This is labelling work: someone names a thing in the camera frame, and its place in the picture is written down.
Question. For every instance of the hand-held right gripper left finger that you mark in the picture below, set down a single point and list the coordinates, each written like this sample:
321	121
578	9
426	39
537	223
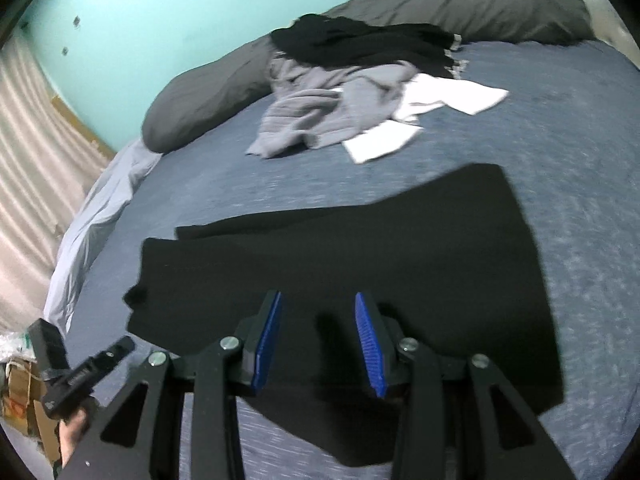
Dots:
265	345

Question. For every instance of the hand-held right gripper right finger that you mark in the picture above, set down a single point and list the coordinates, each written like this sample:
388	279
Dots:
370	345

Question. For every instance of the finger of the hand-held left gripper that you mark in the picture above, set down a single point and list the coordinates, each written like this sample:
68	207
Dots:
117	350

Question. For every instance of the black sweatshirt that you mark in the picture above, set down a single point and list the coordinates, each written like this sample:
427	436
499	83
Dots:
400	240

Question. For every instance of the person's left hand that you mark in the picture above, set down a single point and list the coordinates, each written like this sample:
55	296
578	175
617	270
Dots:
75	432

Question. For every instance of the cardboard box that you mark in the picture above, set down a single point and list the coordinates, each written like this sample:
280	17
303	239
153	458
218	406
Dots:
20	395

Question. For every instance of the clear plastic bag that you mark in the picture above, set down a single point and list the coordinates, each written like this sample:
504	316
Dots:
15	345

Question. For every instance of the light grey duvet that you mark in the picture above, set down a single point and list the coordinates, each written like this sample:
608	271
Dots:
95	210

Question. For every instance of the beige curtain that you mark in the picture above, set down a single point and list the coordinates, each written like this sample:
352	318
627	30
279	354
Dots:
35	160

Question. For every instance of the wooden board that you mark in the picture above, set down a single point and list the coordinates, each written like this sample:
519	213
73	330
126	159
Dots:
82	127

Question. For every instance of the grey knitted sweater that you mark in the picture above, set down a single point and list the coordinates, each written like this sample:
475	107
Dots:
310	110

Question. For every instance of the bed with blue patterned sheet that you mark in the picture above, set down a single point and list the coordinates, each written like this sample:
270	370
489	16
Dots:
575	160

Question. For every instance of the long dark grey pillow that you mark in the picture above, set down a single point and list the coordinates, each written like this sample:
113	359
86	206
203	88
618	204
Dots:
500	5

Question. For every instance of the cream tufted headboard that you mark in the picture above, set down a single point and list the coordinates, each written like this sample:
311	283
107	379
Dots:
605	20

